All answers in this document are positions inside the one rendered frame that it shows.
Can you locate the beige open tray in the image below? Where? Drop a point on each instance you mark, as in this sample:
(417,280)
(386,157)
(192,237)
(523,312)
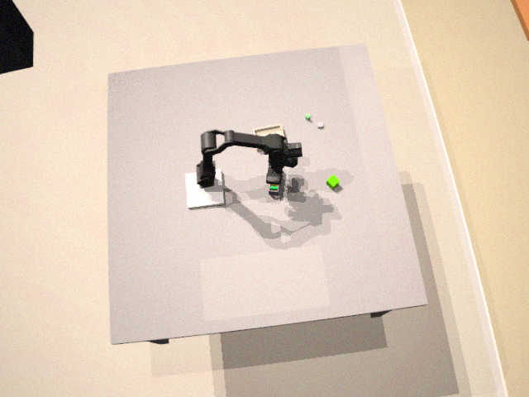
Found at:
(262,131)

